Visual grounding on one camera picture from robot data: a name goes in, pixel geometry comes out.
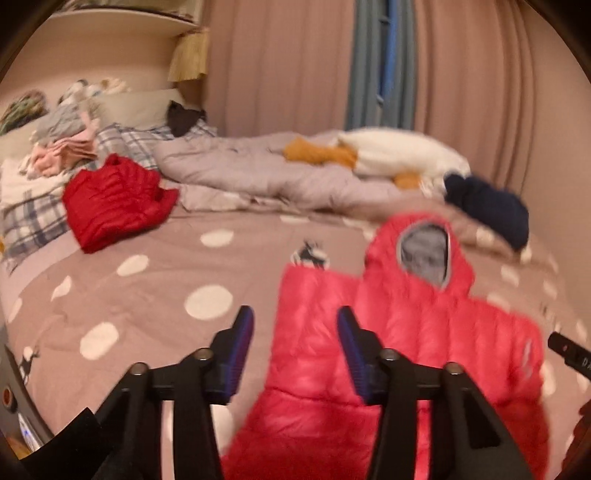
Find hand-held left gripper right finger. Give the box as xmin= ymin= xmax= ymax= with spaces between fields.
xmin=336 ymin=305 xmax=534 ymax=480

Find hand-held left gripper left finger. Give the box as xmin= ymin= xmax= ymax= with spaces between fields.
xmin=92 ymin=305 xmax=256 ymax=480

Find pink hooded down jacket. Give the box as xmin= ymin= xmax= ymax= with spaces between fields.
xmin=221 ymin=211 xmax=552 ymax=480

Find pile of pink clothes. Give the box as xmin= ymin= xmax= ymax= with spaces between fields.
xmin=18 ymin=104 xmax=102 ymax=178

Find polka dot bed sheet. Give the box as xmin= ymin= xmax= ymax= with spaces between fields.
xmin=0 ymin=185 xmax=583 ymax=480

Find navy folded garment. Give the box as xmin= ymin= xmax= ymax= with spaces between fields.
xmin=444 ymin=173 xmax=530 ymax=250

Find grey duvet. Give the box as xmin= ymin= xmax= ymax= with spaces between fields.
xmin=154 ymin=131 xmax=532 ymax=264

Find red folded down jacket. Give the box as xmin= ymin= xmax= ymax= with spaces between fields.
xmin=62 ymin=154 xmax=180 ymax=254

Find white goose plush toy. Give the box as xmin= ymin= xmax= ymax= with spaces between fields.
xmin=283 ymin=127 xmax=472 ymax=191

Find black cloth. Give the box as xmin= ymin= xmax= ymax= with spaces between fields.
xmin=166 ymin=100 xmax=207 ymax=137

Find white pillow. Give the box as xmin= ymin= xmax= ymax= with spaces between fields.
xmin=92 ymin=88 xmax=183 ymax=130

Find white garment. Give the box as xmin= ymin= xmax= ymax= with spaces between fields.
xmin=0 ymin=159 xmax=65 ymax=204

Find pink curtain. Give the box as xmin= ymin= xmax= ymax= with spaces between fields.
xmin=203 ymin=0 xmax=591 ymax=199

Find blue curtain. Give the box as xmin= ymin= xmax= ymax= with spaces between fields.
xmin=345 ymin=0 xmax=419 ymax=132

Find small plush toys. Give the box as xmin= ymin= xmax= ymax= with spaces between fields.
xmin=60 ymin=78 xmax=131 ymax=103

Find floral patterned cloth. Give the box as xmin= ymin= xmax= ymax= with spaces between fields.
xmin=0 ymin=90 xmax=49 ymax=134

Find white wall shelf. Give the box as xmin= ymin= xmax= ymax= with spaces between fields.
xmin=46 ymin=0 xmax=204 ymax=38

